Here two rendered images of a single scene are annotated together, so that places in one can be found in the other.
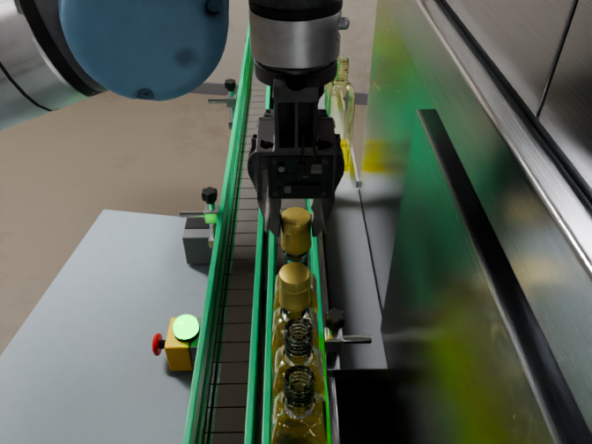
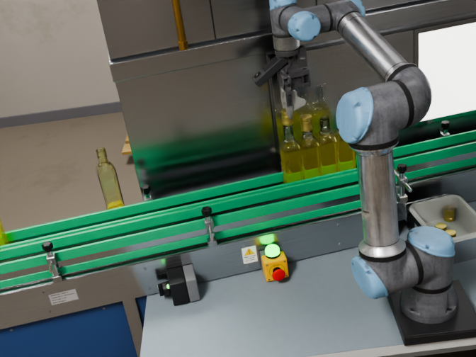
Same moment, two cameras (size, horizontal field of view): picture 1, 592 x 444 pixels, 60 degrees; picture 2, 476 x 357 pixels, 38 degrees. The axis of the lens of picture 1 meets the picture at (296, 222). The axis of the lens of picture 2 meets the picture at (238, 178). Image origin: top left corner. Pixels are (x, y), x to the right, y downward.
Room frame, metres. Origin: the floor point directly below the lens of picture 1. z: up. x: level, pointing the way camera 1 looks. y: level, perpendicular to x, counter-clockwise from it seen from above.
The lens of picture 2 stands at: (0.84, 1.86, 2.07)
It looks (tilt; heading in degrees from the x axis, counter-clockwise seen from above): 30 degrees down; 263
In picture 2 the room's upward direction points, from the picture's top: 8 degrees counter-clockwise
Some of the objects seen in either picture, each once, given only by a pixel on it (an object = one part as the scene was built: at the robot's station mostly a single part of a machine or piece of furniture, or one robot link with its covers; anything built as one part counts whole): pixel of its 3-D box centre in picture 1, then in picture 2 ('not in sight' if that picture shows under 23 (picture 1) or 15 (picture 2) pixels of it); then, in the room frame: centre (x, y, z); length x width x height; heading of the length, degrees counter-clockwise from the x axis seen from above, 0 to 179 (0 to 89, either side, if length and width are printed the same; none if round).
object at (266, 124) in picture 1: (296, 125); (291, 67); (0.42, 0.00, 1.32); 0.09 x 0.08 x 0.12; 0
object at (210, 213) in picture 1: (200, 219); (210, 231); (0.74, 0.18, 0.94); 0.07 x 0.04 x 0.13; 91
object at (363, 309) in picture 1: (337, 200); not in sight; (0.93, -0.10, 0.84); 0.95 x 0.09 x 0.11; 1
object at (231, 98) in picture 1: (223, 105); (52, 267); (1.20, 0.19, 0.94); 0.07 x 0.04 x 0.13; 91
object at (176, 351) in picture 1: (188, 344); (274, 265); (0.57, 0.20, 0.79); 0.07 x 0.07 x 0.07; 1
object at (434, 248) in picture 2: not in sight; (428, 256); (0.22, 0.51, 0.95); 0.13 x 0.12 x 0.14; 10
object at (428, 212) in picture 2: not in sight; (448, 228); (0.03, 0.22, 0.80); 0.22 x 0.17 x 0.09; 91
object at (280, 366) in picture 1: (298, 409); (327, 161); (0.33, 0.00, 0.99); 0.06 x 0.06 x 0.21; 1
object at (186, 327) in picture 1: (185, 326); (272, 250); (0.57, 0.19, 0.84); 0.04 x 0.04 x 0.03
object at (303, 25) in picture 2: not in sight; (305, 22); (0.39, 0.10, 1.48); 0.11 x 0.11 x 0.08; 10
